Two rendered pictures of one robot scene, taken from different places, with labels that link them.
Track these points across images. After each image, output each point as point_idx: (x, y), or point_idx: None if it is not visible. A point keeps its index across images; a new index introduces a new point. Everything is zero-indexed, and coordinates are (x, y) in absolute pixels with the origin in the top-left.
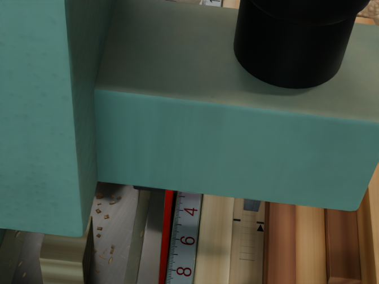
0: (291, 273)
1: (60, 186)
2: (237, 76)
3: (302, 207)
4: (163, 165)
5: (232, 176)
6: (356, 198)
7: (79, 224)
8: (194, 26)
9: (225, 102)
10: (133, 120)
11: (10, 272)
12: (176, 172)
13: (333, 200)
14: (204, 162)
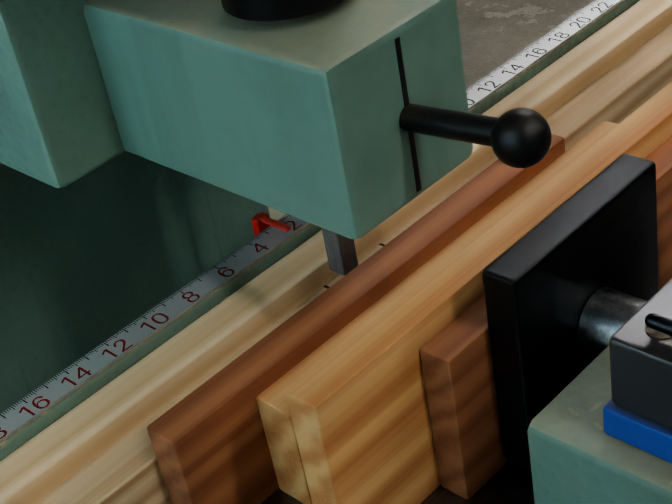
0: (303, 335)
1: (16, 97)
2: (220, 10)
3: (405, 288)
4: (162, 127)
5: (220, 153)
6: (341, 209)
7: (49, 164)
8: None
9: (180, 29)
10: (119, 52)
11: None
12: (175, 140)
13: (322, 212)
14: (191, 125)
